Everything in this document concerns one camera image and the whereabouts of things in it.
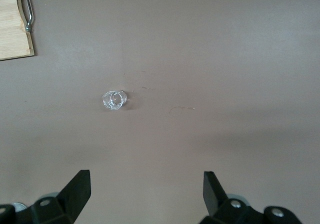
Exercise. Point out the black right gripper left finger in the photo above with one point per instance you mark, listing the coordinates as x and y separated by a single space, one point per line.
72 196

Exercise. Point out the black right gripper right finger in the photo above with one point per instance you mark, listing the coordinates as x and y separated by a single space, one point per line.
215 199

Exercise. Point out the clear glass measuring cup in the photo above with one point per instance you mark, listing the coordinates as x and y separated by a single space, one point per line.
113 100

